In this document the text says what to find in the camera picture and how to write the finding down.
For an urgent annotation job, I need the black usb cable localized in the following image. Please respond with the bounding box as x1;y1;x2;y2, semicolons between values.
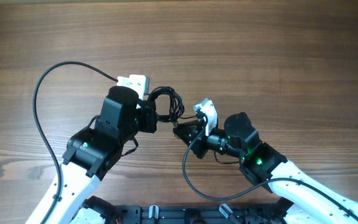
147;86;198;124

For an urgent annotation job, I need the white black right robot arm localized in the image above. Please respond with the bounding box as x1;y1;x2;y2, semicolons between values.
173;112;358;223

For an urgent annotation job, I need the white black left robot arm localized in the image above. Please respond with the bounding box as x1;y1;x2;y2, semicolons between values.
27;86;156;223

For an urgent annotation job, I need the black right camera cable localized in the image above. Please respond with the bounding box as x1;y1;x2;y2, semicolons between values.
181;114;358;224

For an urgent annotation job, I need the black camera cable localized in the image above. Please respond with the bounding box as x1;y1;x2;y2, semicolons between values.
181;114;358;224
32;61;119;224

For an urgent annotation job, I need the black aluminium base frame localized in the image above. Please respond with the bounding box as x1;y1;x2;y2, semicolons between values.
82;203;291;224

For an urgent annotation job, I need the black left camera cable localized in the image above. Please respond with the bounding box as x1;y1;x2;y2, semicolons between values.
32;61;119;224

